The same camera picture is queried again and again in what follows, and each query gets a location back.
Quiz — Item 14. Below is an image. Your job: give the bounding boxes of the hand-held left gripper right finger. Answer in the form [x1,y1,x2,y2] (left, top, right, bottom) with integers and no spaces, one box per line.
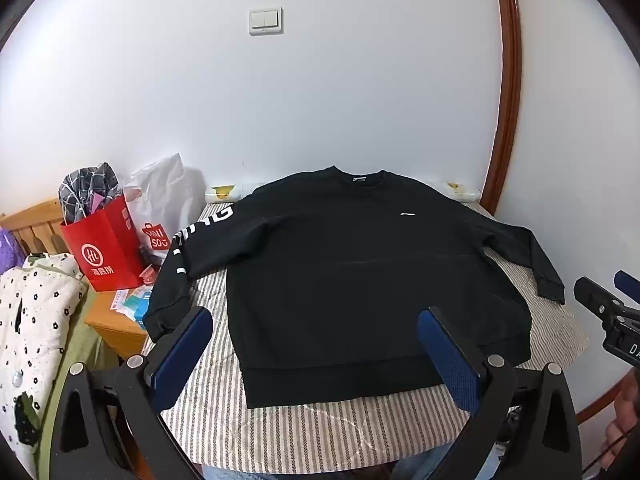
[417,306,583,480]

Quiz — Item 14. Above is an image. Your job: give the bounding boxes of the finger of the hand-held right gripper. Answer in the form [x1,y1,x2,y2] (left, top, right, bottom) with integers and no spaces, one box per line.
[614,270,640,307]
[573,276,627,322]

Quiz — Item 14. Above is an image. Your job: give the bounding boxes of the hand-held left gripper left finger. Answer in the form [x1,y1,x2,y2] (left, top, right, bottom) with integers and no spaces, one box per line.
[50,306,216,480]

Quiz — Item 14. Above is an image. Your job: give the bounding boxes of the black sweatshirt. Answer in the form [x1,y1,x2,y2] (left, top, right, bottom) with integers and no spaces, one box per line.
[142,165,566,409]

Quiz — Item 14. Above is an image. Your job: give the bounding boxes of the person's right hand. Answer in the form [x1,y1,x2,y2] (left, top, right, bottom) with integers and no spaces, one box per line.
[602,375,640,467]

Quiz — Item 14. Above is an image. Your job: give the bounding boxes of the blue and white packets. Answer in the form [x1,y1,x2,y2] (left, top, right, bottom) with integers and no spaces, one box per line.
[110,287,154,322]

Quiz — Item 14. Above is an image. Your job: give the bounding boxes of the wooden nightstand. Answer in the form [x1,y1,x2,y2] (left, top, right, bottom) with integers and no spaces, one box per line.
[84,290,151,361]

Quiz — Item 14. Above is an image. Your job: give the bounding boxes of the green bed sheet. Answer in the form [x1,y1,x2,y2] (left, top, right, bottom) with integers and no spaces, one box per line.
[37,285,121,480]

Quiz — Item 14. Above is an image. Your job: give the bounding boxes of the red paper bag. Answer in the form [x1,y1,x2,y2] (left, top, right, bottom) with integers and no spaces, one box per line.
[61,194,147,293]

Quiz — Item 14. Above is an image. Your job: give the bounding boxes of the striped bed mattress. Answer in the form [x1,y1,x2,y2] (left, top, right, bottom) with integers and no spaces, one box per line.
[142,199,591,479]

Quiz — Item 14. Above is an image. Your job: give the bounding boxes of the white plastic bag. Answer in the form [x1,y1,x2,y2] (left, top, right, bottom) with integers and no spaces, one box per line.
[122,154,193,267]

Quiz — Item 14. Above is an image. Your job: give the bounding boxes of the grey plaid cloth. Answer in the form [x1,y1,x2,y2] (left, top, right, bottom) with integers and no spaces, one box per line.
[58,162,124,226]

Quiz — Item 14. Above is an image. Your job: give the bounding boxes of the wooden headboard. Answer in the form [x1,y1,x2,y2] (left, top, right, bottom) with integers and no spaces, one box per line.
[0,197,68,268]

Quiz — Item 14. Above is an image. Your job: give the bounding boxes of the purple cloth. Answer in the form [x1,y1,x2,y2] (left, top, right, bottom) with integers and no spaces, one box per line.
[0,227,26,273]

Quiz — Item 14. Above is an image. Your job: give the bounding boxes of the black cable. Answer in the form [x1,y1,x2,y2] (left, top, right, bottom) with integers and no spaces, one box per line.
[582,430,637,477]

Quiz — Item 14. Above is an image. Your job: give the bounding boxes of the white duck-print wall strip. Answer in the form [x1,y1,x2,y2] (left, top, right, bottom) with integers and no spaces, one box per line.
[205,180,483,204]

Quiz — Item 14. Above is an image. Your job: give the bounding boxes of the brown wooden door frame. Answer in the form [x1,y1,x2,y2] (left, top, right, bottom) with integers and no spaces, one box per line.
[480,0,523,216]

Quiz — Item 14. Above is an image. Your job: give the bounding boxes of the white light switch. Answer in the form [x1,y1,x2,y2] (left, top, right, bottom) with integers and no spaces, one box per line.
[249,6,283,37]

